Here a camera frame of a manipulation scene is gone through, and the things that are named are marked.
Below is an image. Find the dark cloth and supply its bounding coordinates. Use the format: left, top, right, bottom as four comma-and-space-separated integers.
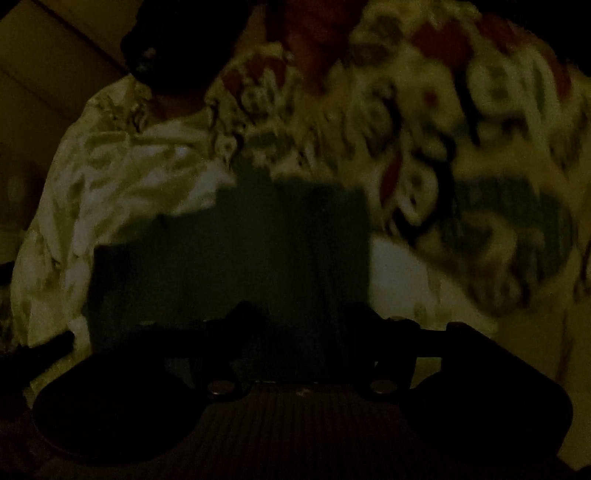
121, 0, 252, 100

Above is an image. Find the monkey print blanket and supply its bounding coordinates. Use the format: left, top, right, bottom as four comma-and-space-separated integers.
205, 0, 591, 462

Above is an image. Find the white floral duvet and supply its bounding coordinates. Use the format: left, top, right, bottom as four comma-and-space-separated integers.
9, 74, 462, 352

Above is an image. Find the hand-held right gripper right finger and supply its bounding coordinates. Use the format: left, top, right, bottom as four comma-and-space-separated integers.
345, 301, 465, 398

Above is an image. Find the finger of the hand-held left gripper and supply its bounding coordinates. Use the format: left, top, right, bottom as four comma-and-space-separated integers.
0, 330, 75, 372

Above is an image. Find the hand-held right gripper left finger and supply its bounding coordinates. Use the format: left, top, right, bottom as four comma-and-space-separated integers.
134, 301, 274, 400

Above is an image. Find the red cloth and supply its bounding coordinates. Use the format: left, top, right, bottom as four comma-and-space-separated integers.
272, 0, 370, 86

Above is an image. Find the dark green knit garment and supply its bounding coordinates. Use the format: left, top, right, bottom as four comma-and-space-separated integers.
87, 178, 371, 385

